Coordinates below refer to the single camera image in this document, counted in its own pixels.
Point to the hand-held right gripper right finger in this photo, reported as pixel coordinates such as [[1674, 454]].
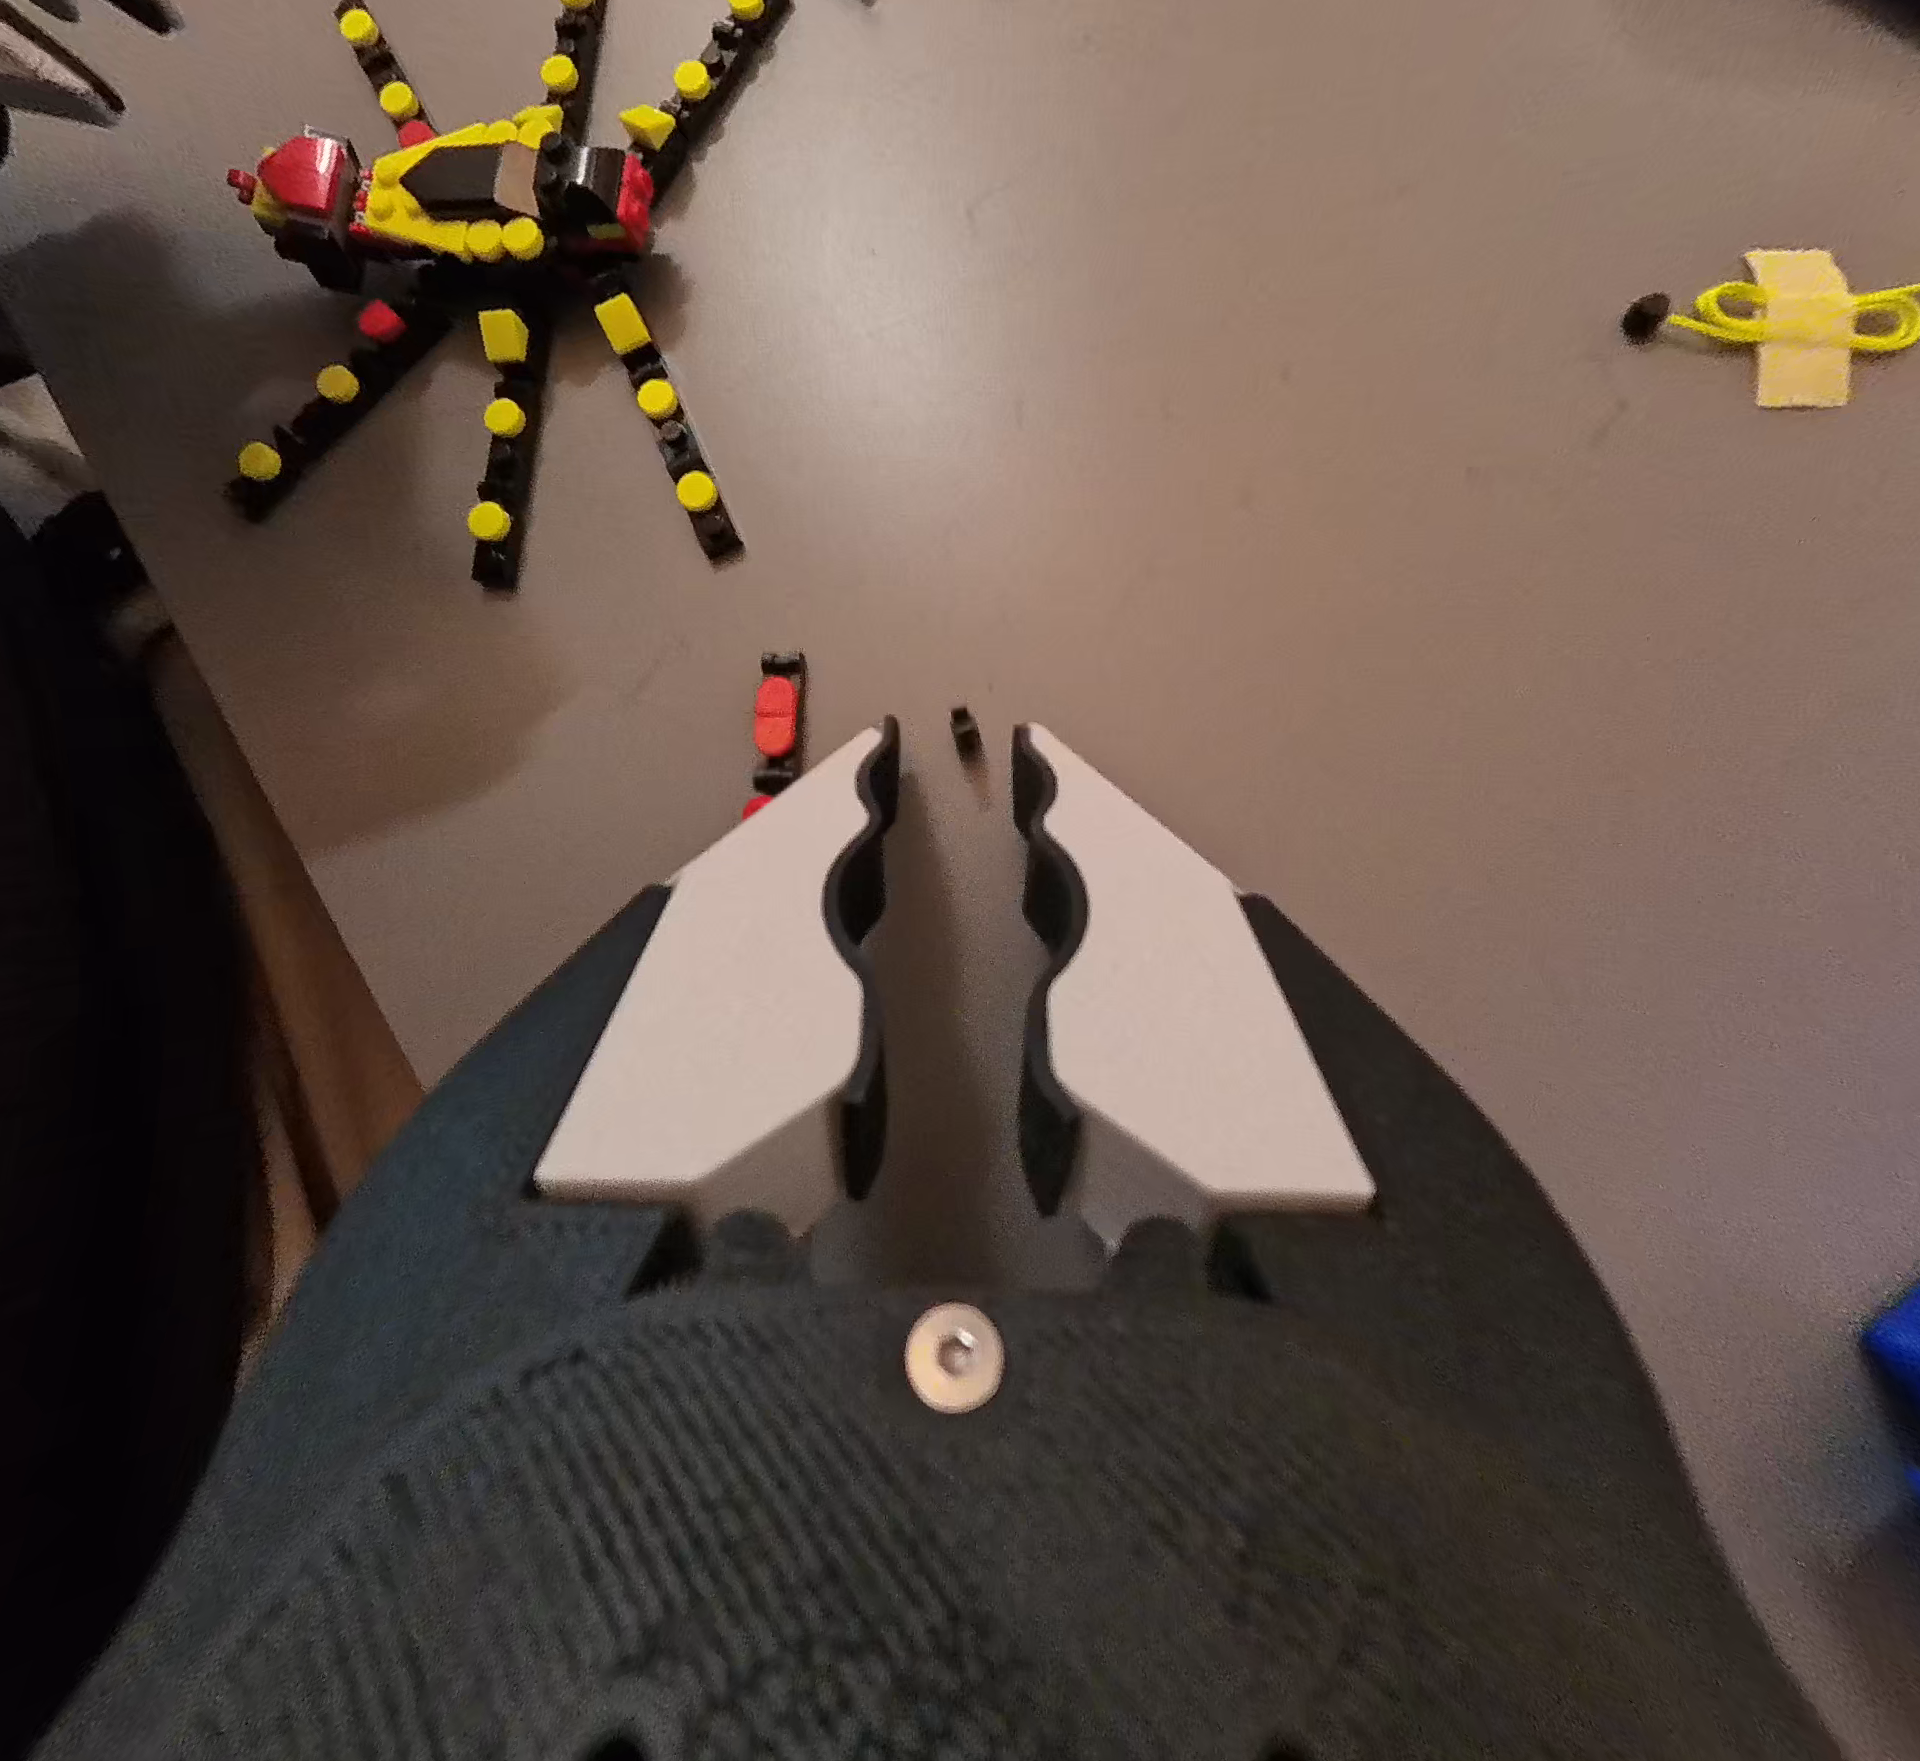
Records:
[[1201, 1040]]

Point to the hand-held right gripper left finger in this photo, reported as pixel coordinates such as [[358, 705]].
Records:
[[720, 1040]]

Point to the black red lego leg assembly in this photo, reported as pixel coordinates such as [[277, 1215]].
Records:
[[776, 718]]

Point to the small black lego piece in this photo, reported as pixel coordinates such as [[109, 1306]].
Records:
[[967, 732]]

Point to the black yellow lego spider model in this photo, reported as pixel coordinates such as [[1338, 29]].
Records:
[[451, 179]]

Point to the blue plastic storage bin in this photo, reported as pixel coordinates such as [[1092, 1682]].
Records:
[[1898, 1340]]

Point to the beige masking tape piece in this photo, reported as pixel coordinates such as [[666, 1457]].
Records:
[[1801, 374]]

